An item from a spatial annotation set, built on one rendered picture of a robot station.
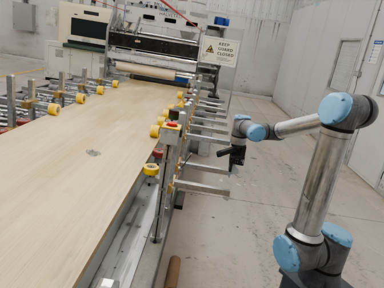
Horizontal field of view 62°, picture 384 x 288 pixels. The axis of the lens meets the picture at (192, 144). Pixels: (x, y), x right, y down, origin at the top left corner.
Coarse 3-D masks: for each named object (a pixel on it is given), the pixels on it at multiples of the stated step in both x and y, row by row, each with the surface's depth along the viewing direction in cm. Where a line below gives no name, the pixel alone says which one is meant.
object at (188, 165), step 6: (156, 162) 185; (180, 162) 184; (186, 162) 186; (192, 168) 185; (198, 168) 185; (204, 168) 184; (210, 168) 184; (216, 168) 184; (222, 168) 186; (222, 174) 185
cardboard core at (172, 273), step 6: (174, 258) 223; (180, 258) 226; (174, 264) 217; (180, 264) 223; (168, 270) 213; (174, 270) 211; (168, 276) 206; (174, 276) 207; (168, 282) 201; (174, 282) 202
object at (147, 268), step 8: (184, 152) 248; (184, 160) 232; (184, 168) 232; (176, 192) 183; (168, 208) 161; (168, 216) 158; (152, 224) 149; (168, 224) 151; (144, 248) 132; (152, 248) 132; (160, 248) 133; (144, 256) 127; (152, 256) 128; (160, 256) 129; (144, 264) 123; (152, 264) 123; (136, 272) 118; (144, 272) 118; (152, 272) 119; (136, 280) 114; (144, 280) 115; (152, 280) 115
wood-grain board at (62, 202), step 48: (96, 96) 296; (144, 96) 331; (0, 144) 159; (48, 144) 168; (96, 144) 179; (144, 144) 192; (0, 192) 118; (48, 192) 123; (96, 192) 129; (0, 240) 94; (48, 240) 97; (96, 240) 101
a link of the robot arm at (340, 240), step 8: (328, 224) 140; (328, 232) 133; (336, 232) 135; (344, 232) 137; (328, 240) 132; (336, 240) 131; (344, 240) 130; (352, 240) 133; (328, 248) 130; (336, 248) 131; (344, 248) 131; (328, 256) 129; (336, 256) 131; (344, 256) 133; (328, 264) 131; (336, 264) 134; (344, 264) 136; (328, 272) 135; (336, 272) 135
